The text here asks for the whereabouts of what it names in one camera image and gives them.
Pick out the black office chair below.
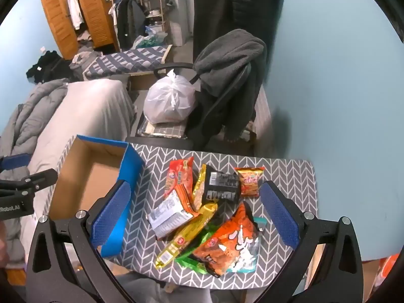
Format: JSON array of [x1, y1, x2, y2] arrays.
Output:
[[126, 63, 262, 152]]

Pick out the wooden wardrobe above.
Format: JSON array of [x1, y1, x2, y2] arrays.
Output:
[[40, 0, 116, 60]]

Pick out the blue cardboard box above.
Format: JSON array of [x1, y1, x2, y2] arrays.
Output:
[[49, 135, 146, 258]]

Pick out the large orange chips bag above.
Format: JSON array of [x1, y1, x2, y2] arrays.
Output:
[[192, 202, 261, 278]]

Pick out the grey fleece blanket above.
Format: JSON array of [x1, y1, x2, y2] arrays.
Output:
[[192, 29, 267, 142]]

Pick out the grey bed sheet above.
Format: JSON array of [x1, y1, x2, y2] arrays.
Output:
[[27, 79, 136, 215]]

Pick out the orange noodle packet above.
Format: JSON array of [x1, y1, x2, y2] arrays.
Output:
[[164, 157, 203, 217]]

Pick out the black clothes pile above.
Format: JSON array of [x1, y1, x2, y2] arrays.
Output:
[[26, 50, 74, 83]]

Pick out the green snack packet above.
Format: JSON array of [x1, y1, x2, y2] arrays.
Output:
[[175, 224, 218, 275]]

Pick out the patterned bench mattress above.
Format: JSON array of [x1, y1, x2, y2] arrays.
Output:
[[83, 45, 172, 81]]

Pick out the plastic bags on floor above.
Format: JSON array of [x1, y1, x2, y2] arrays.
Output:
[[133, 27, 168, 49]]

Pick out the white snack packet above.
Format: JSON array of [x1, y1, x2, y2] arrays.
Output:
[[146, 192, 194, 240]]

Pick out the grey hoodie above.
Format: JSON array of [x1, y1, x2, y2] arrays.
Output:
[[69, 50, 102, 70]]

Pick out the white hanging shirt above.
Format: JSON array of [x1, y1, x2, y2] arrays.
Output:
[[67, 0, 85, 30]]

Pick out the black hanging coats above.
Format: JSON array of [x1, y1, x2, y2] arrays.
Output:
[[192, 0, 285, 70]]

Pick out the rack of dark clothes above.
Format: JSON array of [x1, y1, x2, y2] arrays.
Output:
[[109, 0, 146, 49]]

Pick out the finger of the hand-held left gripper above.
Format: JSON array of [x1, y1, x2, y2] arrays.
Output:
[[0, 168, 59, 198], [0, 153, 31, 173]]

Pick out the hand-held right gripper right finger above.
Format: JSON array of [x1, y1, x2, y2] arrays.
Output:
[[259, 180, 364, 303]]

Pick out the grey duvet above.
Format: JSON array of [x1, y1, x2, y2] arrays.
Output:
[[0, 79, 68, 259]]

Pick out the white plastic bag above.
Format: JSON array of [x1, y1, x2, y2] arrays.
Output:
[[143, 69, 198, 124]]

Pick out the small orange snack packet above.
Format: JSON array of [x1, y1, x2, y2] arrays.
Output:
[[234, 166, 265, 198]]

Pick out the grey checked seat cushion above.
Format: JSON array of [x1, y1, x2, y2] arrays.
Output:
[[137, 118, 188, 139]]

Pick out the black snack packet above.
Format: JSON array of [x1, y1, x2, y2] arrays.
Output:
[[202, 166, 242, 204]]

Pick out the long yellow cracker packet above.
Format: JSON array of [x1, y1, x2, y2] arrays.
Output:
[[154, 203, 219, 269]]

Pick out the wooden slatted stool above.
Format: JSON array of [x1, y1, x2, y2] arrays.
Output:
[[6, 268, 26, 286]]

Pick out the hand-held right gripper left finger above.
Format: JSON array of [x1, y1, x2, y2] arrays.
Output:
[[26, 180, 131, 303]]

